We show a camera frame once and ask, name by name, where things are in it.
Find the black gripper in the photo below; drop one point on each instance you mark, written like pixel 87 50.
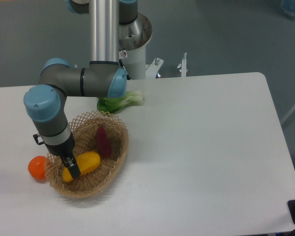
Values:
pixel 65 151

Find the yellow mango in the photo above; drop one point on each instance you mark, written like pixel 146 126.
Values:
pixel 87 162

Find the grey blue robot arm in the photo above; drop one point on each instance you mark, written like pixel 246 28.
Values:
pixel 58 79

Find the woven wicker basket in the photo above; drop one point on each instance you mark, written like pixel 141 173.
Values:
pixel 84 128

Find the orange tangerine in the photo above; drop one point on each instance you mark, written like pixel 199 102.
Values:
pixel 36 168

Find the purple sweet potato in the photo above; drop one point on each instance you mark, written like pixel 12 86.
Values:
pixel 102 142

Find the green bok choy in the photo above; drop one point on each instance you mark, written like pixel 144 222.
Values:
pixel 114 105

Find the blue plastic bag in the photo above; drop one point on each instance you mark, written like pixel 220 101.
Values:
pixel 288 7

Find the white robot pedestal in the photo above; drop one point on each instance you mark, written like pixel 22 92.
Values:
pixel 135 59

